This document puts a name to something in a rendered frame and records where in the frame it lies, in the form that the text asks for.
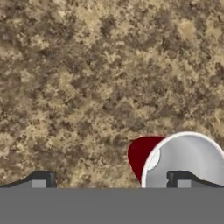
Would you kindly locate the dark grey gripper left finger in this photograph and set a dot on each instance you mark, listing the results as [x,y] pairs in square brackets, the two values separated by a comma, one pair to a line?
[43,178]

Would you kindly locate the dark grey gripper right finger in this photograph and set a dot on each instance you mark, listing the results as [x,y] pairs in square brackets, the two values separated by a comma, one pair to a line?
[180,178]

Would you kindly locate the red cup with white inside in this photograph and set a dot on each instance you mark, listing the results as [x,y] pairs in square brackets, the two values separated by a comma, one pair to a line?
[189,151]

